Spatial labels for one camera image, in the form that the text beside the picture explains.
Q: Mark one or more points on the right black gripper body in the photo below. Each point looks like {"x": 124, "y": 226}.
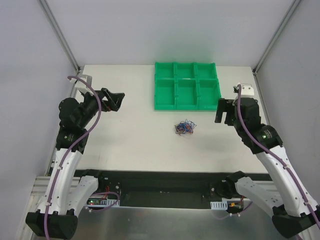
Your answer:
{"x": 227, "y": 110}

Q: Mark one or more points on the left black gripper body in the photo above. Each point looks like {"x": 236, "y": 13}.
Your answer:
{"x": 105, "y": 99}

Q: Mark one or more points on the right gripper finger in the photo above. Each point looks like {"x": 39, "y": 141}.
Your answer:
{"x": 229, "y": 118}
{"x": 221, "y": 107}

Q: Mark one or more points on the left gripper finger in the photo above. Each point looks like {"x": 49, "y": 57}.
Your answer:
{"x": 112, "y": 105}
{"x": 112, "y": 96}

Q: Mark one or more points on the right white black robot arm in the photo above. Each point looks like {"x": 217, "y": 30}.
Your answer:
{"x": 294, "y": 210}

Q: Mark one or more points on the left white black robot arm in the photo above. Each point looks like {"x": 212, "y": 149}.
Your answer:
{"x": 56, "y": 216}

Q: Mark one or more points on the green six-compartment bin tray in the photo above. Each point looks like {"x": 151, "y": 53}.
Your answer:
{"x": 186, "y": 86}

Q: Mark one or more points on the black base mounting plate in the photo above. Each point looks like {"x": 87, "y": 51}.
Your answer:
{"x": 151, "y": 189}

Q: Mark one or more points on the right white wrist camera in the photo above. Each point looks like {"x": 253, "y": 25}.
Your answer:
{"x": 246, "y": 89}

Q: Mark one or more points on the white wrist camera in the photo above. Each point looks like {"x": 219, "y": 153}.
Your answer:
{"x": 84, "y": 88}
{"x": 246, "y": 89}

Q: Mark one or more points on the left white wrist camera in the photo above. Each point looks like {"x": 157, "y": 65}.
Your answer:
{"x": 84, "y": 88}

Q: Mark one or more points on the left aluminium frame post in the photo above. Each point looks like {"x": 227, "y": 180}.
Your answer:
{"x": 59, "y": 34}

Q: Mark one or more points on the aluminium frame post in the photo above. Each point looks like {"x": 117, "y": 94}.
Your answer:
{"x": 59, "y": 34}
{"x": 281, "y": 27}

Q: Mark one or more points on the right white cable duct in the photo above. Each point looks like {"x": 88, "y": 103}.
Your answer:
{"x": 219, "y": 205}

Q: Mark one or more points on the white cable duct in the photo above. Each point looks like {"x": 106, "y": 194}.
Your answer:
{"x": 102, "y": 203}
{"x": 219, "y": 205}

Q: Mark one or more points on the left white cable duct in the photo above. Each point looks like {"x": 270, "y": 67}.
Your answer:
{"x": 102, "y": 203}

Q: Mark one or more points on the right aluminium frame post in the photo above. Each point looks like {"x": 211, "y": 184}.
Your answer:
{"x": 281, "y": 27}

